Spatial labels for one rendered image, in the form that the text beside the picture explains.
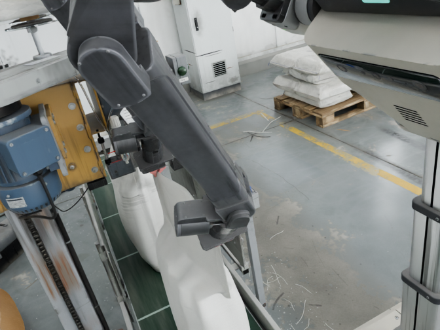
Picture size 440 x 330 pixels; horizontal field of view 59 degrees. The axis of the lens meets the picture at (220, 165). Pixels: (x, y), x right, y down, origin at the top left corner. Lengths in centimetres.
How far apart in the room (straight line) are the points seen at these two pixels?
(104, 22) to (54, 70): 74
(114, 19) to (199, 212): 42
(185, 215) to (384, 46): 44
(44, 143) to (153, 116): 57
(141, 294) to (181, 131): 137
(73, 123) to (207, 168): 75
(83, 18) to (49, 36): 358
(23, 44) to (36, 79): 288
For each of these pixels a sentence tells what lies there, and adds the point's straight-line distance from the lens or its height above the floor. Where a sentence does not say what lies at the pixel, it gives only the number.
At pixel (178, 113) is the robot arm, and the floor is 143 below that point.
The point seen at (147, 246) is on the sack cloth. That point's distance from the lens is 177.
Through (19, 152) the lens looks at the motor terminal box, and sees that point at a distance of 96.
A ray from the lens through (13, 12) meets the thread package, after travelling 98.
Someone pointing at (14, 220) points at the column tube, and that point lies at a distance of 140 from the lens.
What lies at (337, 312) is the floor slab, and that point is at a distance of 207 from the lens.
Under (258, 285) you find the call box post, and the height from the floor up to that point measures 41.
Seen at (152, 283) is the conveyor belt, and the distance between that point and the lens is 180.
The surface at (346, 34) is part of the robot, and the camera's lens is 82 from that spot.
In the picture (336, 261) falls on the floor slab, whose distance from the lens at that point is 231.
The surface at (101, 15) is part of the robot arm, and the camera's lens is 33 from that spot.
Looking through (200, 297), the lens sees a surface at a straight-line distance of 106.
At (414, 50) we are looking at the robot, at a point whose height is 139.
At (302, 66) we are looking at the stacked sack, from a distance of 388.
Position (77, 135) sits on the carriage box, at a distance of 123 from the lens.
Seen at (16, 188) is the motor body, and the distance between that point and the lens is 107.
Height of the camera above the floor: 157
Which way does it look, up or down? 27 degrees down
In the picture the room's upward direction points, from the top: 11 degrees counter-clockwise
